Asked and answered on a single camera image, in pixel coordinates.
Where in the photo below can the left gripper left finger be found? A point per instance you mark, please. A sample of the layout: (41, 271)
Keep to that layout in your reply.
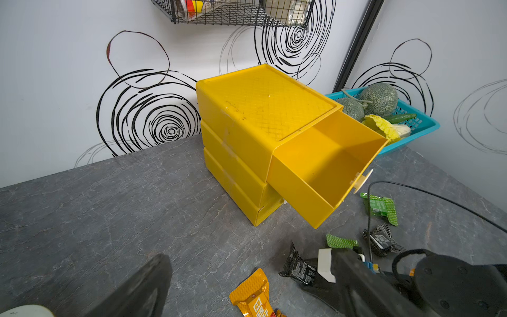
(143, 294)

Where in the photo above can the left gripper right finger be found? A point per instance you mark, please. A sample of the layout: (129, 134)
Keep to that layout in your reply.
(358, 291)

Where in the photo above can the black cookie packet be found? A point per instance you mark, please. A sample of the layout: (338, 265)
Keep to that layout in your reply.
(381, 242)
(304, 271)

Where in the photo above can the green cookie packet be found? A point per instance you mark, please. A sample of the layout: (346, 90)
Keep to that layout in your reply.
(338, 242)
(382, 207)

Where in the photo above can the yellow top drawer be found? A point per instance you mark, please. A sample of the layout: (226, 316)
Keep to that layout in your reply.
(324, 166)

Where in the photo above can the yellow drawer cabinet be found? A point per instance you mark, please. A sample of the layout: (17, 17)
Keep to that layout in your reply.
(262, 143)

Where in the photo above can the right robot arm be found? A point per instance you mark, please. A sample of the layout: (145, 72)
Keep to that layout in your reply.
(452, 287)

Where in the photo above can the orange cookie packet large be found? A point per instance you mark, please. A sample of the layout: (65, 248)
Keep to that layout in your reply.
(251, 297)

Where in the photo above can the yellow white cabbage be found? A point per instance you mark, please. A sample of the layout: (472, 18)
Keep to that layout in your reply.
(392, 132)

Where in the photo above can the green cucumber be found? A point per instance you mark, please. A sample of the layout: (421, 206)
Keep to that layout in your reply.
(400, 118)

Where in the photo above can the teal plastic basket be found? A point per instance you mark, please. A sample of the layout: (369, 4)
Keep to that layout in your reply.
(421, 126)

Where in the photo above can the left green melon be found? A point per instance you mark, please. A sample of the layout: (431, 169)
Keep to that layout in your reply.
(352, 108)

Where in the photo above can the green melon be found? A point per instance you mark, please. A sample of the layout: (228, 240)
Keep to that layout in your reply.
(352, 108)
(382, 99)

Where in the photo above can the right green melon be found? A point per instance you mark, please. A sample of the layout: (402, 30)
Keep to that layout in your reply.
(382, 99)

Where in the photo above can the yellow white package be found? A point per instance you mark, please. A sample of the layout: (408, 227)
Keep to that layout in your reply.
(190, 10)

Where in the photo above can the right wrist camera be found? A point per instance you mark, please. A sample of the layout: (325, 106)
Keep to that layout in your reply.
(324, 264)

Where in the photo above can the black wire wall basket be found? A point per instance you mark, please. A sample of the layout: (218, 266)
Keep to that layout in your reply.
(247, 13)

